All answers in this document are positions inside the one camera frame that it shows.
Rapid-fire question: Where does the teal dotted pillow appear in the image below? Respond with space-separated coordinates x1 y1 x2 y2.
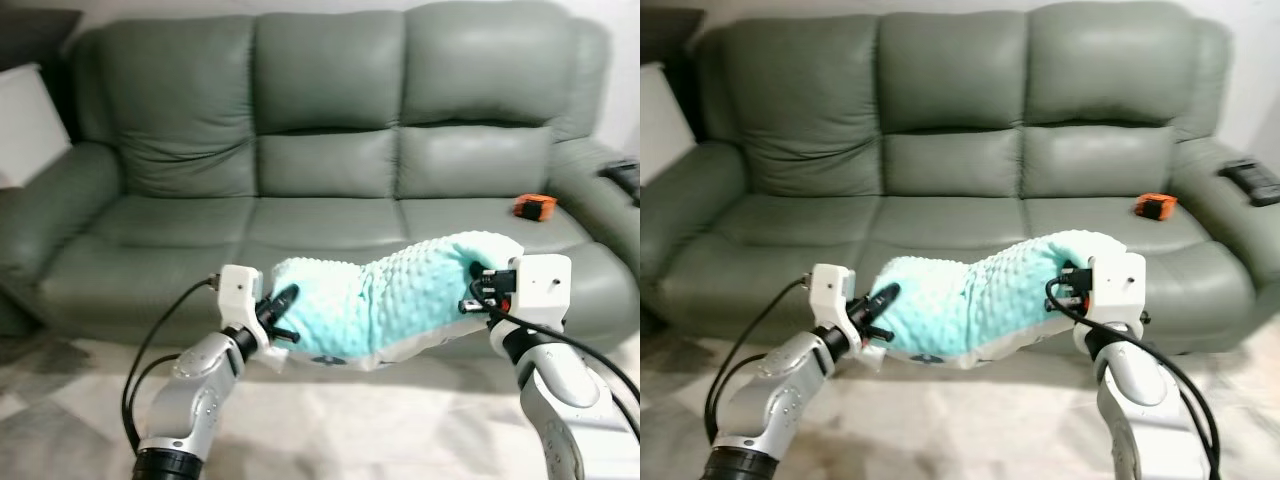
267 229 527 372
871 229 1130 370

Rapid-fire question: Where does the green leather three-seat sofa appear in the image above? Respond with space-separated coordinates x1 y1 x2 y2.
0 0 641 347
640 0 1280 357

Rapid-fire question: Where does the small orange box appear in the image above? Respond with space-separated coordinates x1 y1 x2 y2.
1132 191 1179 222
512 193 558 222

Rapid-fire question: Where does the black remote control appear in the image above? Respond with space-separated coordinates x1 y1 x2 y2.
597 159 641 207
1217 157 1280 209

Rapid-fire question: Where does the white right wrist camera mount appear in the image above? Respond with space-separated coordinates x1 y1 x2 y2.
513 253 574 331
1089 251 1149 343

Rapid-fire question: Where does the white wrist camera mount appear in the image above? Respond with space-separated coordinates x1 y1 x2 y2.
513 253 574 331
216 264 264 353
1089 251 1149 343
809 262 860 353

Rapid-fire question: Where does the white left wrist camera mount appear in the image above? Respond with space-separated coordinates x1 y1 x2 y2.
809 262 860 353
216 264 264 353

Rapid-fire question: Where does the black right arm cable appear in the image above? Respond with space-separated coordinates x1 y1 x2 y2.
468 280 641 443
1045 276 1223 480

